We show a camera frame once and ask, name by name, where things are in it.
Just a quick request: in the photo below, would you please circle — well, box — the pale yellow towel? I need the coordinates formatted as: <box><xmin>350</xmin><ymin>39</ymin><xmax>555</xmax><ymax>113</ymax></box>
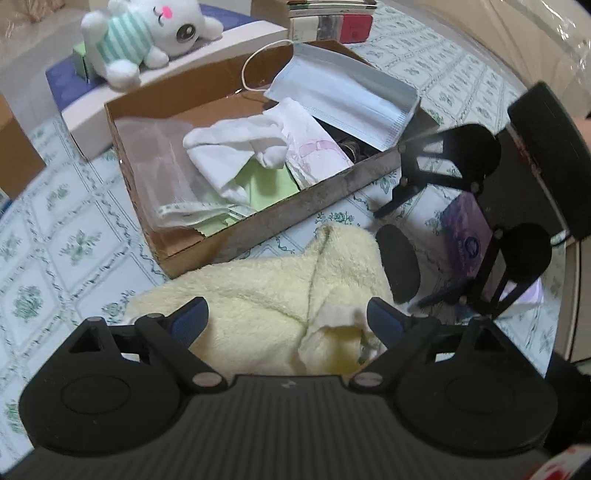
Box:
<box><xmin>124</xmin><ymin>225</ymin><xmax>394</xmax><ymax>376</ymax></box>

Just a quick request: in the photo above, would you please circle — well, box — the purple tissue pack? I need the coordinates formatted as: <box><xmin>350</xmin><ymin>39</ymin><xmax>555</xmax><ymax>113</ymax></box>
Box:
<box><xmin>438</xmin><ymin>191</ymin><xmax>496</xmax><ymax>283</ymax></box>

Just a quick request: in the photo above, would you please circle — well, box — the cardboard tray box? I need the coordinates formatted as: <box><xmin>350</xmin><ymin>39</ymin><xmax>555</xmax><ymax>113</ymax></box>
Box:
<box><xmin>104</xmin><ymin>41</ymin><xmax>439</xmax><ymax>280</ymax></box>

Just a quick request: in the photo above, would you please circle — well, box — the grey brown sock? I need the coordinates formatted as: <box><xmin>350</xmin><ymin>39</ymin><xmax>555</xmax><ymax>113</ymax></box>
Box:
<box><xmin>318</xmin><ymin>117</ymin><xmax>373</xmax><ymax>162</ymax></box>

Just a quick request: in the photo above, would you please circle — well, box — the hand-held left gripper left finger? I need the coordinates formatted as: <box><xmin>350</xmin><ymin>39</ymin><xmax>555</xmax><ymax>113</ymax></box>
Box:
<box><xmin>68</xmin><ymin>296</ymin><xmax>229</xmax><ymax>391</ymax></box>

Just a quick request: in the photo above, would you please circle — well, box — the green floral bed sheet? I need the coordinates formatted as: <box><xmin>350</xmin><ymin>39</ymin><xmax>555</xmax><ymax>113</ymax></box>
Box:
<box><xmin>0</xmin><ymin>0</ymin><xmax>578</xmax><ymax>467</ymax></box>

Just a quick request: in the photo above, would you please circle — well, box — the clear plastic bag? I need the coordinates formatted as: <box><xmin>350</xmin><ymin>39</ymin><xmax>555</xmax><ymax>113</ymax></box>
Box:
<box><xmin>115</xmin><ymin>117</ymin><xmax>242</xmax><ymax>228</ymax></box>

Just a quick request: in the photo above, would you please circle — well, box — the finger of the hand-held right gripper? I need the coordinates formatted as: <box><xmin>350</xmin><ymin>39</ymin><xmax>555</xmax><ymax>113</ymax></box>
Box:
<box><xmin>414</xmin><ymin>258</ymin><xmax>533</xmax><ymax>320</ymax></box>
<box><xmin>373</xmin><ymin>126</ymin><xmax>477</xmax><ymax>219</ymax></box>

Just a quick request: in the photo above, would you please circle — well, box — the green paper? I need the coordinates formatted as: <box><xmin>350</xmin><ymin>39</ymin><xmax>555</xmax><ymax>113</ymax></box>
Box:
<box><xmin>198</xmin><ymin>162</ymin><xmax>302</xmax><ymax>238</ymax></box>

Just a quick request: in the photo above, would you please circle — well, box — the dark cloth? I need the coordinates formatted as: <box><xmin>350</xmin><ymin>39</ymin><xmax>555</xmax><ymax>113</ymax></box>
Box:
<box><xmin>544</xmin><ymin>348</ymin><xmax>591</xmax><ymax>463</ymax></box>

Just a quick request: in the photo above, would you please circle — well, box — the black oval pad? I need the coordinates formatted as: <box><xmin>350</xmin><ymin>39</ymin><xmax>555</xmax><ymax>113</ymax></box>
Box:
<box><xmin>375</xmin><ymin>226</ymin><xmax>422</xmax><ymax>304</ymax></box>

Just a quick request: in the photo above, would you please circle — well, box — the blue white flat box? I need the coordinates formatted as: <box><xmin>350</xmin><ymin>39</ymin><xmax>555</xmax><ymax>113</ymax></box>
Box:
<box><xmin>45</xmin><ymin>2</ymin><xmax>290</xmax><ymax>161</ymax></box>

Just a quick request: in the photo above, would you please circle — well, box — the blue face mask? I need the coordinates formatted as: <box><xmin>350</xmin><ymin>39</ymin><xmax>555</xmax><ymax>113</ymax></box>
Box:
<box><xmin>242</xmin><ymin>39</ymin><xmax>419</xmax><ymax>152</ymax></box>

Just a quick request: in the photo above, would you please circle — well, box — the white plush rabbit toy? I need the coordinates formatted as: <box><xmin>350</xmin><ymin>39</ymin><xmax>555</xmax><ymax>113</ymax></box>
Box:
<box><xmin>81</xmin><ymin>0</ymin><xmax>226</xmax><ymax>91</ymax></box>

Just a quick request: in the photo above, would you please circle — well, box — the small green box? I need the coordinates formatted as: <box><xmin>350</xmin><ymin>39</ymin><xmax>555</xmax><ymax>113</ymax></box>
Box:
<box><xmin>71</xmin><ymin>41</ymin><xmax>94</xmax><ymax>82</ymax></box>

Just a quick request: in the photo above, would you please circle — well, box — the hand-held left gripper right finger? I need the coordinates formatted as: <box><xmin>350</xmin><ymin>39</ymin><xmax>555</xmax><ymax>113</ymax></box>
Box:
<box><xmin>351</xmin><ymin>296</ymin><xmax>509</xmax><ymax>391</ymax></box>

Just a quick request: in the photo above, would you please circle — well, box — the small closed cardboard box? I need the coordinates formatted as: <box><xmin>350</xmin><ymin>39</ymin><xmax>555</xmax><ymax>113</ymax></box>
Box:
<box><xmin>0</xmin><ymin>95</ymin><xmax>48</xmax><ymax>202</ymax></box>

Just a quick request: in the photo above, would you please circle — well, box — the white cloth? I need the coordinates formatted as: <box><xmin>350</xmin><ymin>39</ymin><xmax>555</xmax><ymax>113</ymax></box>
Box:
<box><xmin>183</xmin><ymin>98</ymin><xmax>297</xmax><ymax>204</ymax></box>

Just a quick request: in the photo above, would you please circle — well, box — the pink white packet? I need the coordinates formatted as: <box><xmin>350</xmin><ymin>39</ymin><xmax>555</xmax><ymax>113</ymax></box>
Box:
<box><xmin>283</xmin><ymin>122</ymin><xmax>354</xmax><ymax>189</ymax></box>

